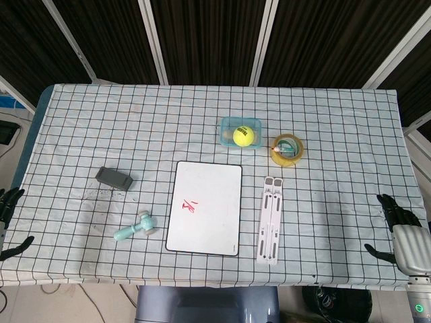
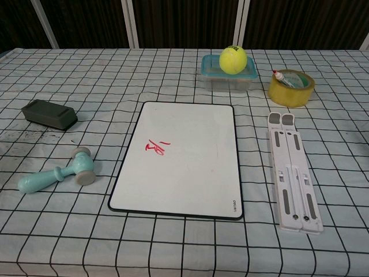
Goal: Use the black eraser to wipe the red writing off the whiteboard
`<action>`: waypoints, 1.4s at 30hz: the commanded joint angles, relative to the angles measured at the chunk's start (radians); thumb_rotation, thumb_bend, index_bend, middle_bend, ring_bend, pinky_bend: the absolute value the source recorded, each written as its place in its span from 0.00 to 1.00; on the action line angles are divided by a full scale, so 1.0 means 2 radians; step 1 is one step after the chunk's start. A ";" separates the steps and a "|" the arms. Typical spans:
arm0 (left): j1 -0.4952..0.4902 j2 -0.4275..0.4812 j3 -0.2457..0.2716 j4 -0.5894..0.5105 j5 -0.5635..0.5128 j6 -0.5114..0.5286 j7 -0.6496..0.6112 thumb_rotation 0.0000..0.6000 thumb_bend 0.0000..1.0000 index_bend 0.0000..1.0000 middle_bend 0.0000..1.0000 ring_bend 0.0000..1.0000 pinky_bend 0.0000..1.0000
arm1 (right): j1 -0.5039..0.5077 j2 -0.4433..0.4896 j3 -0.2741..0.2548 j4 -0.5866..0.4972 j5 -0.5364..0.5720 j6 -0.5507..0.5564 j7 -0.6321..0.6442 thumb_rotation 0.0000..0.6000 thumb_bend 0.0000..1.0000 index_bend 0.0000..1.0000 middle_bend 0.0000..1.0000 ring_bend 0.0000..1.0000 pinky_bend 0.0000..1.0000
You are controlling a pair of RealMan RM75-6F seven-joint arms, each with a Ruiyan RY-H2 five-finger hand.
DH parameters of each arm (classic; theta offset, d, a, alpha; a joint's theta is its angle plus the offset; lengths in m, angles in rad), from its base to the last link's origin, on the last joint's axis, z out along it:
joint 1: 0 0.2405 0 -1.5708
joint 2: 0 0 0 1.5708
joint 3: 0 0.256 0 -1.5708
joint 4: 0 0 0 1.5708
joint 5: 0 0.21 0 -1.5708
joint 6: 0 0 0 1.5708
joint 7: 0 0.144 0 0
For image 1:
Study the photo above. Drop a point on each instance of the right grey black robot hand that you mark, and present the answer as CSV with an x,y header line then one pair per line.
x,y
412,245

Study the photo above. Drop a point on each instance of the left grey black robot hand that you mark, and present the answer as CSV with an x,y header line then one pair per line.
x,y
10,198

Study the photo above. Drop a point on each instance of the dark grey board eraser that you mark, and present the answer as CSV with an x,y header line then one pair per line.
x,y
114,178

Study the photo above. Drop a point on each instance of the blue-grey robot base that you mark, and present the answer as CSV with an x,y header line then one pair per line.
x,y
207,304

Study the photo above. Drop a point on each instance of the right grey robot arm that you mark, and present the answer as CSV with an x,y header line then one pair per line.
x,y
419,299

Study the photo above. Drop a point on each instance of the white whiteboard with black rim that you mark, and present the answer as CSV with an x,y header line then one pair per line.
x,y
204,208

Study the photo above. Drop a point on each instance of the blue table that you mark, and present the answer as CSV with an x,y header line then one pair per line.
x,y
32,141

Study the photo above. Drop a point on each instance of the black device beside table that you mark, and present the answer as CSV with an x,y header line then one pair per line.
x,y
6,133

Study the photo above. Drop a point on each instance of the black bag under table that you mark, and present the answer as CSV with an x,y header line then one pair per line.
x,y
336,304

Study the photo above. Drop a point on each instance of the black-checked pale blue tablecloth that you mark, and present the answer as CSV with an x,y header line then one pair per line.
x,y
101,117

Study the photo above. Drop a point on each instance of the teal toy hammer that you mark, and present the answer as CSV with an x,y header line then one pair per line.
x,y
134,229

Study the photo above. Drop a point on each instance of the white folding laptop stand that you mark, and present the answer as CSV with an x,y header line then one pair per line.
x,y
270,222

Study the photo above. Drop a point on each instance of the yellow packing tape roll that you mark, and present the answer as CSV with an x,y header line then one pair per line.
x,y
286,161

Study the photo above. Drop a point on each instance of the small white glue tube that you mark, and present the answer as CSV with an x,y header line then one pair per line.
x,y
284,148

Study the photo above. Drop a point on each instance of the yellow tennis ball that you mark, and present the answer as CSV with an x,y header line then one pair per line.
x,y
243,136

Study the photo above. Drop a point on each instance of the clear teal plastic container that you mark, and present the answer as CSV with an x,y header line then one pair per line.
x,y
226,129

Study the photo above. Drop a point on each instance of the white screen frame post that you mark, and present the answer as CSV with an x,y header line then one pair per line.
x,y
153,40
397,52
69,38
264,40

